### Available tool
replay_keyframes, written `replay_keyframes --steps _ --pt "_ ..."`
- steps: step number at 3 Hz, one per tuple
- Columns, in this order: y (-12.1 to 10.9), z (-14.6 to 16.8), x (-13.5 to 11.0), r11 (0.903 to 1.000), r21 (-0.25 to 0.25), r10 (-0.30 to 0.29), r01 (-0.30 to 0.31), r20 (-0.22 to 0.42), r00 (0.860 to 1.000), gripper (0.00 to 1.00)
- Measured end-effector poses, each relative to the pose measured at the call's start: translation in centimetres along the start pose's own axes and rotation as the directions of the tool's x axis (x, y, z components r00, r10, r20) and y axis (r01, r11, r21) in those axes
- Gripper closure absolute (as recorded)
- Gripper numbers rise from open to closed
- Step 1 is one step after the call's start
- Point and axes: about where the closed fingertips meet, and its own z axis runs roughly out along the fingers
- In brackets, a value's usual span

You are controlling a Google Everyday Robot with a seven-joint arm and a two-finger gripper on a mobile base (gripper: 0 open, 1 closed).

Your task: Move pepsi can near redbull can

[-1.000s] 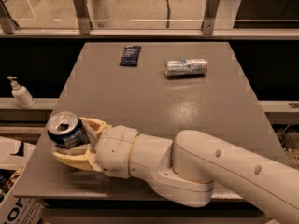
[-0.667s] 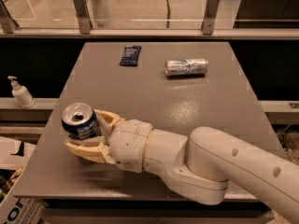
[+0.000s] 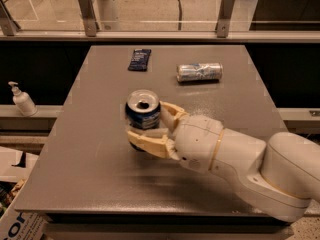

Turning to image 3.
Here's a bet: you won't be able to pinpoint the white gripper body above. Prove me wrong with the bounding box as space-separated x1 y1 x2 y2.
174 115 223 173

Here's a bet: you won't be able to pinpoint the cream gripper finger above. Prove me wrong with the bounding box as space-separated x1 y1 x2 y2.
159 101 189 134
126 126 179 160

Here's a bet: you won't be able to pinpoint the blue pepsi can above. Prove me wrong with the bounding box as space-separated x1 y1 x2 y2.
124 89 162 153

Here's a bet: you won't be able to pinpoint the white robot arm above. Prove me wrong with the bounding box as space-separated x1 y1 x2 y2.
125 101 320 222

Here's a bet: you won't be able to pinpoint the silver redbull can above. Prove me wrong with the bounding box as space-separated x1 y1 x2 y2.
177 63 223 82

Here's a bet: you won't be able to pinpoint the dark blue snack packet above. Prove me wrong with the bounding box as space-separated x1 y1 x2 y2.
128 49 151 72

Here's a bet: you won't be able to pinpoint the white pump dispenser bottle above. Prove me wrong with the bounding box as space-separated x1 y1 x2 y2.
8 81 37 116

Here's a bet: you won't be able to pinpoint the white pipe behind glass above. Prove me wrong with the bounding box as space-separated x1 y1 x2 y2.
97 0 119 31

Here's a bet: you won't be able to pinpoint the white cardboard box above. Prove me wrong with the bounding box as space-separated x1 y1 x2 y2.
0 147 45 240

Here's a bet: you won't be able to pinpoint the right metal railing bracket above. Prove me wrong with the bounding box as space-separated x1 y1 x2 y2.
216 0 235 38

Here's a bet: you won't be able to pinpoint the metal railing bracket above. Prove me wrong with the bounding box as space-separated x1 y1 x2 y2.
216 0 235 38
0 0 20 36
78 0 98 37

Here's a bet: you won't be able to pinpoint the middle metal railing bracket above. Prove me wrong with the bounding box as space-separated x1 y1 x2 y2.
78 0 98 37

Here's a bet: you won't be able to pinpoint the left metal railing bracket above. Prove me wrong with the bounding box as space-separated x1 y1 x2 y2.
0 0 20 36

